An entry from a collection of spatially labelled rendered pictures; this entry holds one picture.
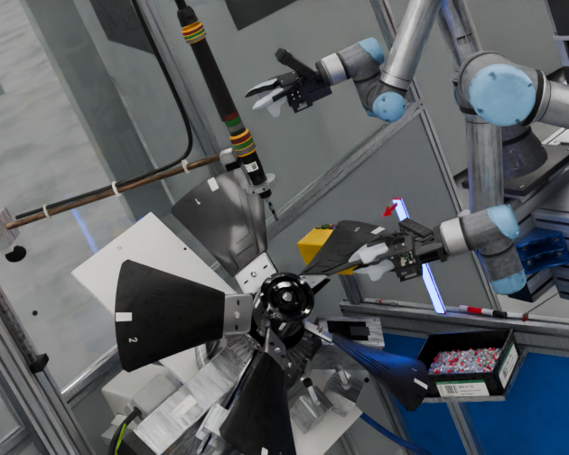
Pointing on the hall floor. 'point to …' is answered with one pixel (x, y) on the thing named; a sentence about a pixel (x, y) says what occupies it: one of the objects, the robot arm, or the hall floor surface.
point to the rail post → (393, 414)
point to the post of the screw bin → (466, 428)
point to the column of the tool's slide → (50, 414)
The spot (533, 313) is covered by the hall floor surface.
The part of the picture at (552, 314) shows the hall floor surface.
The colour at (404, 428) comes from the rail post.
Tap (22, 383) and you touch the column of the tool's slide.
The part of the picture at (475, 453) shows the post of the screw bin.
